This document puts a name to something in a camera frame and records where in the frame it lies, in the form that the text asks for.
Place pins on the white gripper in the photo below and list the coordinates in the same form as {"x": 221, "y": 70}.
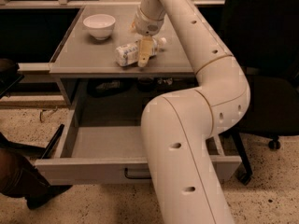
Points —
{"x": 148, "y": 26}

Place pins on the clear plastic water bottle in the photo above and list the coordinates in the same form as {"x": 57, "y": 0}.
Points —
{"x": 128, "y": 54}

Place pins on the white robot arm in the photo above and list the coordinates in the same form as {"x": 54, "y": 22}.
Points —
{"x": 176, "y": 125}

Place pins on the open grey top drawer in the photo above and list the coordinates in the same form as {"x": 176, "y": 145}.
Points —
{"x": 102, "y": 137}

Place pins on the white ceramic bowl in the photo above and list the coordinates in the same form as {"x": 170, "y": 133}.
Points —
{"x": 100, "y": 26}

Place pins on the dark cup inside cabinet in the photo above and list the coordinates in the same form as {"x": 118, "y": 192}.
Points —
{"x": 146, "y": 84}

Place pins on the grey metal cabinet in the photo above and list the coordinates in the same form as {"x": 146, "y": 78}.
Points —
{"x": 83, "y": 56}

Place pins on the black bag inside cabinet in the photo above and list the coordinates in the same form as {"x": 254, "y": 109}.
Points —
{"x": 107, "y": 87}

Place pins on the black office chair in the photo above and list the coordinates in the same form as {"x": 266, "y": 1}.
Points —
{"x": 263, "y": 35}

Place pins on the dark side table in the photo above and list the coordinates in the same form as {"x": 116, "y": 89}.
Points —
{"x": 9, "y": 75}

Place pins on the black drawer handle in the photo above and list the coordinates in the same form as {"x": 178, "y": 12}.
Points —
{"x": 137, "y": 174}

